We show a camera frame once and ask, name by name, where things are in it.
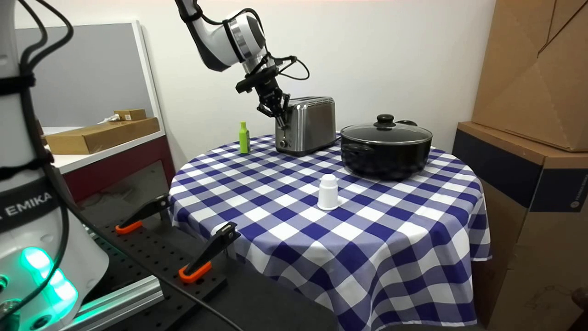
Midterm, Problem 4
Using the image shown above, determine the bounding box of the white desk red front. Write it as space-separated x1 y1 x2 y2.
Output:
42 125 176 204

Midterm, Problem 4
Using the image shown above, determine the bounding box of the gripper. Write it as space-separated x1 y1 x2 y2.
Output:
251 63 291 122

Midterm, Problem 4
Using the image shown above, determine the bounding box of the black cooking pot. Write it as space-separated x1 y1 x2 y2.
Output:
340 114 434 181

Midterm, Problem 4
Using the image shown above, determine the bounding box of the grey partition panel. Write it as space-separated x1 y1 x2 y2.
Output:
15 20 166 135

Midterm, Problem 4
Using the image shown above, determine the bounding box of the green bottle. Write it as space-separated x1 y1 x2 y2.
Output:
238 121 251 154

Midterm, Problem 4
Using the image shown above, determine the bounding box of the silver toaster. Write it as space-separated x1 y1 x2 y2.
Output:
275 96 338 158

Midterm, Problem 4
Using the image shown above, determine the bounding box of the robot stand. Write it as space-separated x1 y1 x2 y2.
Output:
57 195 230 331

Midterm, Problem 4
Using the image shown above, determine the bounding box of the black clamp orange grip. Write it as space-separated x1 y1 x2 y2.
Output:
178 222 241 284
114 193 171 235

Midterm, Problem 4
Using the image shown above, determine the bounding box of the stack of large cardboard boxes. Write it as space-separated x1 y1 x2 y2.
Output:
452 0 588 331

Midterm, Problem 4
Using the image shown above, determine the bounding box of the blue white checkered tablecloth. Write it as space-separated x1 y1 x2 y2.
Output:
168 133 492 331

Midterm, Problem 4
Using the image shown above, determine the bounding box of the pile of cardboard boxes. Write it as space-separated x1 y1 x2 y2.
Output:
45 108 161 156

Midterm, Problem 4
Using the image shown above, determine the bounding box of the white shaker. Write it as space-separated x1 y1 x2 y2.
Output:
317 173 341 211

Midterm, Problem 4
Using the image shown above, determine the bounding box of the glass pot lid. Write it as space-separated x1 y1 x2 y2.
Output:
340 114 434 146

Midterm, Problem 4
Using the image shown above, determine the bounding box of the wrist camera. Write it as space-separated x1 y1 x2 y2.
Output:
235 73 263 95

